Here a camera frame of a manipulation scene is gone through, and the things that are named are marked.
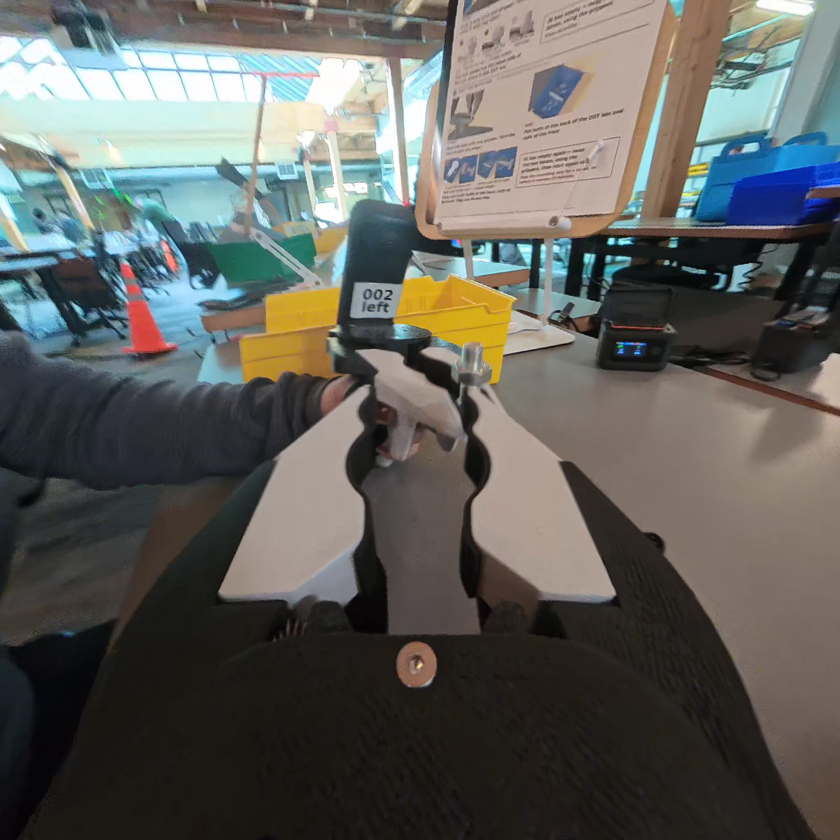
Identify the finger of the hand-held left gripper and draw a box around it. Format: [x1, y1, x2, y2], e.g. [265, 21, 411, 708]
[354, 348, 468, 466]
[402, 346, 468, 427]

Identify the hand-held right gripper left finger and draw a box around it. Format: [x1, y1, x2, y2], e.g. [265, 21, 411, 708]
[218, 388, 389, 634]

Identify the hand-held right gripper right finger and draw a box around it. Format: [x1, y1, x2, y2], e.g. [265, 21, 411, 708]
[458, 386, 618, 621]

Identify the silver hex bolt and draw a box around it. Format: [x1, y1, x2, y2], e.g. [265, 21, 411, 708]
[459, 341, 487, 421]

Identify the white jointed arm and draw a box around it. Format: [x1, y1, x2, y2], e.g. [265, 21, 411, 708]
[246, 226, 324, 287]

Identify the person's left forearm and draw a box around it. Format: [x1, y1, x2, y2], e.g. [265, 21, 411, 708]
[0, 331, 342, 490]

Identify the person's left hand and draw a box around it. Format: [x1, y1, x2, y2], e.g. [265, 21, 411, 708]
[320, 375, 395, 460]

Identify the yellow plastic bin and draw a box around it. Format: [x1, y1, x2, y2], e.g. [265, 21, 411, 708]
[266, 274, 517, 382]
[239, 331, 506, 383]

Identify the white board stand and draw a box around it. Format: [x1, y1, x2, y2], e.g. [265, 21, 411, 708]
[459, 233, 575, 355]

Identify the yellow bin with label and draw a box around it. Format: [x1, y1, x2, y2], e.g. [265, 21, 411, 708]
[272, 220, 349, 256]

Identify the green plastic bin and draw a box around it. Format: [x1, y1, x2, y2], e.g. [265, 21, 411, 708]
[206, 233, 317, 284]

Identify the black charging case with display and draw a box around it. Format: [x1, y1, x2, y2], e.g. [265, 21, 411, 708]
[596, 283, 678, 372]

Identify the thin wooden stick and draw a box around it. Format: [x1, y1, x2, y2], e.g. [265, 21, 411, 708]
[244, 75, 270, 231]

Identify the instruction sheet on wooden board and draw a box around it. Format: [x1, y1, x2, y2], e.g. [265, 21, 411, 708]
[416, 0, 677, 240]

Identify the printed instruction sheet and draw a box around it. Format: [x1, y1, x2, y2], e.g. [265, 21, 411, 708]
[434, 0, 667, 221]

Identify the orange traffic cone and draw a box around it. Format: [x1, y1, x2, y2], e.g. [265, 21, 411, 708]
[120, 260, 178, 355]

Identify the dark grey pad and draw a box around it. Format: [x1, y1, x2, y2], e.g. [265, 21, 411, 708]
[669, 305, 765, 358]

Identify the black battery charger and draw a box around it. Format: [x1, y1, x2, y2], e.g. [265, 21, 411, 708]
[751, 311, 840, 380]

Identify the black office chair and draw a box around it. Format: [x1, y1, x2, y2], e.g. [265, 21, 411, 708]
[49, 252, 129, 345]

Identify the blue felt bag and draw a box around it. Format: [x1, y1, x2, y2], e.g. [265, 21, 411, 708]
[696, 133, 831, 222]

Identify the person's dark lap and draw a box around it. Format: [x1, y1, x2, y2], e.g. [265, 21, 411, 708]
[0, 620, 116, 840]

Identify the large blue plastic bin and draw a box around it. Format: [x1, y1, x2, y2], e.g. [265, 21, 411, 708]
[728, 161, 840, 225]

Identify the wooden post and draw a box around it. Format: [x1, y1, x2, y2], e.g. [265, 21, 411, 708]
[640, 0, 735, 219]

